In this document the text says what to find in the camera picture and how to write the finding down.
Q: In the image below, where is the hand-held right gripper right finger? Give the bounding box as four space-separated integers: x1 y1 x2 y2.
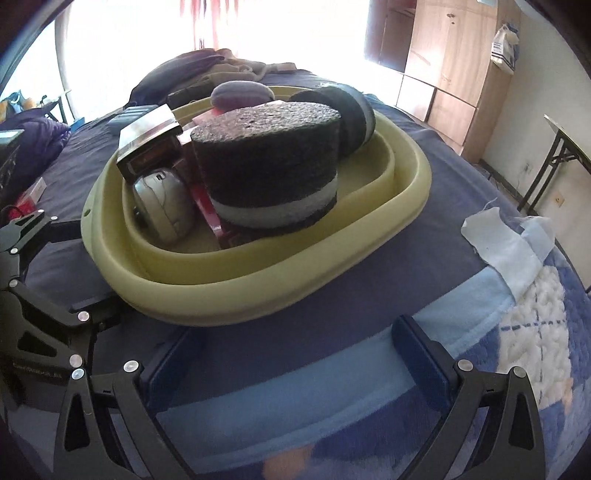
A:
392 315 543 480

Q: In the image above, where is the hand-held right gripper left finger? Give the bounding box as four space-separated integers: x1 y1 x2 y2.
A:
53 325 204 480

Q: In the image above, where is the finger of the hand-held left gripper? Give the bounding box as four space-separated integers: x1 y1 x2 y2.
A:
0 212 88 278
0 279 123 384

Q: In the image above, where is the white grey case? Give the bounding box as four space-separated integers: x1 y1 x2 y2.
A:
133 168 197 244

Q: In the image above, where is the yellow plastic basin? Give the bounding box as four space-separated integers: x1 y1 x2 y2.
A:
81 85 432 328

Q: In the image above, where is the dark flame print box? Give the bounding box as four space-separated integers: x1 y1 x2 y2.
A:
116 104 183 185

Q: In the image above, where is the red box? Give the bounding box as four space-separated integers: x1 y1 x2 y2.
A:
191 185 245 250

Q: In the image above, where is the black grey foam cylinder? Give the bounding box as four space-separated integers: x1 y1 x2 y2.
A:
190 102 342 234
288 84 376 157

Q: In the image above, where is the round plush ball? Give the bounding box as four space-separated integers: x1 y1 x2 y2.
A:
211 80 274 112

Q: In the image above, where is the black box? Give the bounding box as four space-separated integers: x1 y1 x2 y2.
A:
0 130 26 204

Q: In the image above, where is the purple cloth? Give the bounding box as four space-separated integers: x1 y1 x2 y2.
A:
0 115 70 185

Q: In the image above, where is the blue white checkered blanket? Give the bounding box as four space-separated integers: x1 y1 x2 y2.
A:
152 217 591 480

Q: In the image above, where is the white cloth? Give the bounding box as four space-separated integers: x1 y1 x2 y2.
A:
462 207 546 296

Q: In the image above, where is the grey blue box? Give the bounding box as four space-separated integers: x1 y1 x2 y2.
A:
108 105 158 130

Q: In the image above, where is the dark blue bed sheet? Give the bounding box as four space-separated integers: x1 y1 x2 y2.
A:
14 69 522 352

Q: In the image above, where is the light blue cloth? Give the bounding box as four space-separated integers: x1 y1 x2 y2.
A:
519 216 557 259

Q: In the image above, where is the dark cloth pile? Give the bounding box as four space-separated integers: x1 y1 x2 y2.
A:
129 51 218 109

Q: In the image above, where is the beige cloth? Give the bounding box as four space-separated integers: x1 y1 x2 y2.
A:
203 48 296 86

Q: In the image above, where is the black folding table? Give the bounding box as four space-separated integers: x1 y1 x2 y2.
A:
517 114 591 217

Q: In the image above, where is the wooden wardrobe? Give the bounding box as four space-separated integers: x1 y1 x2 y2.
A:
365 0 522 162

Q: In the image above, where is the white plastic bag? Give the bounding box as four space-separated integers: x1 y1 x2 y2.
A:
490 25 520 75

